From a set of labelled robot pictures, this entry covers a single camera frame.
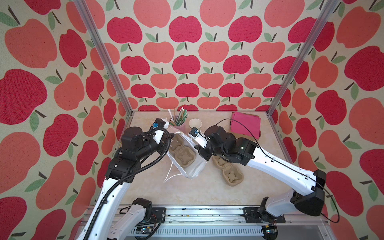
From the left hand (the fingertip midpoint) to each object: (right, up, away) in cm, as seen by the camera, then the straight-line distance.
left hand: (174, 135), depth 64 cm
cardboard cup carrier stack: (+31, -24, +22) cm, 45 cm away
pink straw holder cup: (+1, +3, +30) cm, 30 cm away
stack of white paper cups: (+10, +6, +37) cm, 38 cm away
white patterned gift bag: (+8, -19, +11) cm, 23 cm away
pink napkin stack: (+48, +5, +47) cm, 68 cm away
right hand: (+12, -4, +6) cm, 14 cm away
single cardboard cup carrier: (+3, -14, +23) cm, 27 cm away
